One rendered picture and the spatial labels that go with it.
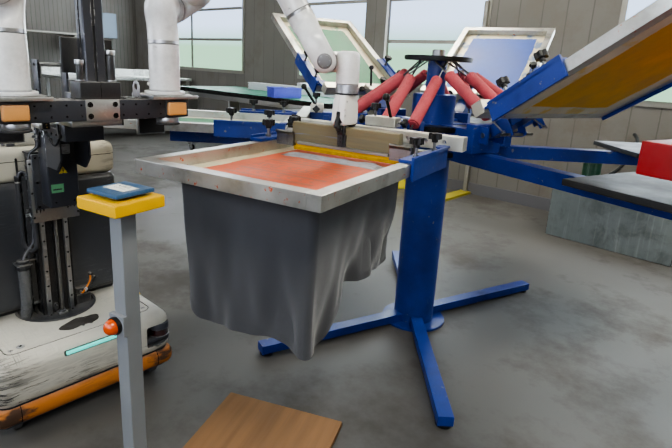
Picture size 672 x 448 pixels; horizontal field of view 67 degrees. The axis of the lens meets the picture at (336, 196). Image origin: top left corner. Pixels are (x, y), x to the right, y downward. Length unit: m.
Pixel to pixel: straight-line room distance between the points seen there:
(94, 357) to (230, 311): 0.76
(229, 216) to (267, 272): 0.18
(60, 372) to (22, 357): 0.14
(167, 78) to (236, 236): 0.61
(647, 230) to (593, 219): 0.37
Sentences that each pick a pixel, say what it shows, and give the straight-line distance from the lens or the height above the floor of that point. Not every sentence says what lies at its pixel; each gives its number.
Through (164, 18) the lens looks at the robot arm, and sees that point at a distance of 1.71.
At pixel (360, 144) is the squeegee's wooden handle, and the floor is 1.01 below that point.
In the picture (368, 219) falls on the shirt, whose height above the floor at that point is 0.83.
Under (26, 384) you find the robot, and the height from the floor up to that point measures 0.19.
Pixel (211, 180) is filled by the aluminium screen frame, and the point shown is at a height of 0.97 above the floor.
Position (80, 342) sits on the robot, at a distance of 2.06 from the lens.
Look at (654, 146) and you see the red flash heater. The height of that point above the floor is 1.09.
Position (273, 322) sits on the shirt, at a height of 0.59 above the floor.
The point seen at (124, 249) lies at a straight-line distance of 1.23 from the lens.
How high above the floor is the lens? 1.25
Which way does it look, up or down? 14 degrees down
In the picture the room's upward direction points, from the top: 3 degrees clockwise
